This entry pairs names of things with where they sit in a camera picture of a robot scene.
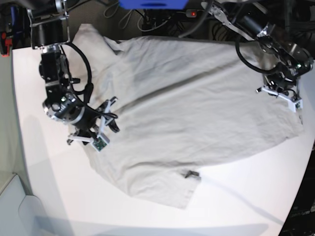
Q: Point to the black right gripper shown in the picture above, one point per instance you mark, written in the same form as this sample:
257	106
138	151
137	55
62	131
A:
92	122

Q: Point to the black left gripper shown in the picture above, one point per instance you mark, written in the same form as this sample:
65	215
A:
279	82

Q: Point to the beige t-shirt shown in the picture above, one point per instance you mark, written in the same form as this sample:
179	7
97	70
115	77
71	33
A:
182	105

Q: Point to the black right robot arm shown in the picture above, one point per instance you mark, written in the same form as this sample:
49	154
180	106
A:
49	32

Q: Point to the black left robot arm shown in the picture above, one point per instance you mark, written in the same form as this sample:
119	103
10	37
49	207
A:
249	20

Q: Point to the black power strip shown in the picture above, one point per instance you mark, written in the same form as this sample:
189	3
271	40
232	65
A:
214	13

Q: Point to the red black clamp tool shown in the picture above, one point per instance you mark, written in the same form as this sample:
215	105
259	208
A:
6	43

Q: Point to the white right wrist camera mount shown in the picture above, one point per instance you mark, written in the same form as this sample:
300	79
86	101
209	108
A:
98	144

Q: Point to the blue base camera housing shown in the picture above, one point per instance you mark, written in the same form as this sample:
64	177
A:
153	4

